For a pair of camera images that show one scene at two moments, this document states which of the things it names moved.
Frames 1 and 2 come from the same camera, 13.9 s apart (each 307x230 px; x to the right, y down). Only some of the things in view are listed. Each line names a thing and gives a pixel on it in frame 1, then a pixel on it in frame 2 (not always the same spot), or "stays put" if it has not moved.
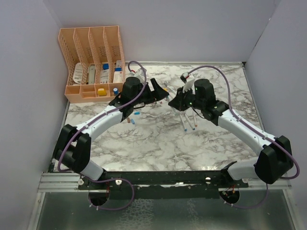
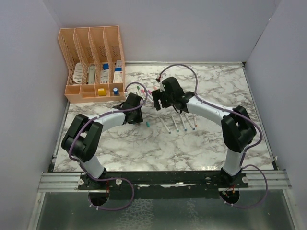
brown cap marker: x=194 y=119 stays put
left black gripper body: x=148 y=96 → x=137 y=118
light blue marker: x=183 y=123 stays put
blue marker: x=191 y=125 stays put
